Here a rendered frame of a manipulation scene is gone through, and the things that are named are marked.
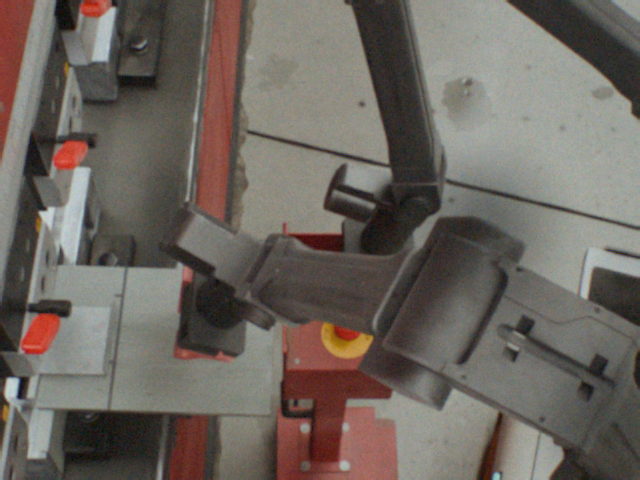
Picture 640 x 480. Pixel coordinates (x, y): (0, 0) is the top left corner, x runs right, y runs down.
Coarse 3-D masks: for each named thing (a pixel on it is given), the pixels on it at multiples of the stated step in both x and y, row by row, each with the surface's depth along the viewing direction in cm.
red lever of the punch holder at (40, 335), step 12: (48, 300) 102; (60, 300) 102; (36, 312) 102; (48, 312) 100; (60, 312) 101; (36, 324) 97; (48, 324) 97; (24, 336) 95; (36, 336) 94; (48, 336) 95; (24, 348) 94; (36, 348) 94; (48, 348) 95
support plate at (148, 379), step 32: (64, 288) 123; (96, 288) 123; (128, 288) 123; (160, 288) 123; (128, 320) 121; (160, 320) 121; (128, 352) 119; (160, 352) 119; (256, 352) 120; (64, 384) 117; (96, 384) 117; (128, 384) 117; (160, 384) 118; (192, 384) 118; (224, 384) 118; (256, 384) 118; (256, 416) 117
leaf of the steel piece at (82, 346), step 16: (112, 304) 119; (64, 320) 121; (80, 320) 121; (96, 320) 121; (112, 320) 119; (64, 336) 120; (80, 336) 120; (96, 336) 120; (112, 336) 119; (48, 352) 119; (64, 352) 119; (80, 352) 119; (96, 352) 119; (48, 368) 118; (64, 368) 118; (80, 368) 118; (96, 368) 118
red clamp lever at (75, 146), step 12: (72, 132) 111; (84, 132) 111; (60, 144) 112; (72, 144) 107; (84, 144) 109; (96, 144) 112; (60, 156) 104; (72, 156) 104; (84, 156) 108; (60, 168) 104; (72, 168) 104
